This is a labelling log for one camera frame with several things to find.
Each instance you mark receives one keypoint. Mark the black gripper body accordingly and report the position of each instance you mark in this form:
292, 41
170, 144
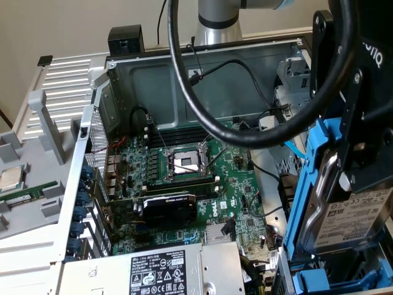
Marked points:
374, 30

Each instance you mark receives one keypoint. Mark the hard disk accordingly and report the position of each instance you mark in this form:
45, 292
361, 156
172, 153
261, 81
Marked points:
353, 221

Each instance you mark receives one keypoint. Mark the silver metal drive cage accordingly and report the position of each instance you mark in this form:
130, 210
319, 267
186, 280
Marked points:
288, 77

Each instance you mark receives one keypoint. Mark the green motherboard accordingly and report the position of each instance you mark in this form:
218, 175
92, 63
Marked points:
227, 172

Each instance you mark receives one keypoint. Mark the thin metal locking lever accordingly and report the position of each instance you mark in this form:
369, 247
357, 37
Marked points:
216, 158
160, 136

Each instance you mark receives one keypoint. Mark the metal socket cover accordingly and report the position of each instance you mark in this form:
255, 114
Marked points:
204, 147

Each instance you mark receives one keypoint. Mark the silver finned heatsink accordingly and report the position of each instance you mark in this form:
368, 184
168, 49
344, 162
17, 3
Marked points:
215, 233

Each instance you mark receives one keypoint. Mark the black RAM slot bank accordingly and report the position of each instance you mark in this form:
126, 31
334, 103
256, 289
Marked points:
172, 136
184, 186

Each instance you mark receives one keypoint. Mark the open PC case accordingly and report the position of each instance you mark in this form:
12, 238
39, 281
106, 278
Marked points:
153, 92

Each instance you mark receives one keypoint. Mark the CPU socket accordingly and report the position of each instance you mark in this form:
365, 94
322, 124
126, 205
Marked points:
184, 161

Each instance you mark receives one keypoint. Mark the black graphics card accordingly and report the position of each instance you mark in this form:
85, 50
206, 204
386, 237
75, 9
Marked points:
169, 209

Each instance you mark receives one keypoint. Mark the silver power supply unit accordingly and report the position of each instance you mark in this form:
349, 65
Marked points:
190, 270

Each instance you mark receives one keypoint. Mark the blue expansion slot latch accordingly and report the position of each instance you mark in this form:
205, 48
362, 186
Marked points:
88, 171
83, 185
83, 198
80, 214
76, 229
73, 245

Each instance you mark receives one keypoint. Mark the grey parts rack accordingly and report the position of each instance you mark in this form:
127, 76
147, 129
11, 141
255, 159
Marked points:
46, 184

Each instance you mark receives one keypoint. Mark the green RAM stick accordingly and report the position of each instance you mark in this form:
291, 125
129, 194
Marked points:
30, 192

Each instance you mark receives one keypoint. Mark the silver CPU chip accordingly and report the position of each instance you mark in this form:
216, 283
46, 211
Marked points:
10, 178

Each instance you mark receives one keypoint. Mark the black box mount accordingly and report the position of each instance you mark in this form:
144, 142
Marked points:
126, 40

